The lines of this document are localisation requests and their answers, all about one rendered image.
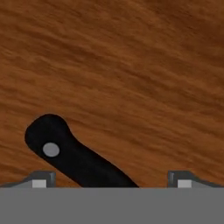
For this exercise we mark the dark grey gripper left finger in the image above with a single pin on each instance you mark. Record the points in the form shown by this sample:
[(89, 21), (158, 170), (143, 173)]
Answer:
[(42, 178)]

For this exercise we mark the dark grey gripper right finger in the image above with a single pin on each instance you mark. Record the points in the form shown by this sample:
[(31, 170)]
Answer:
[(182, 178)]

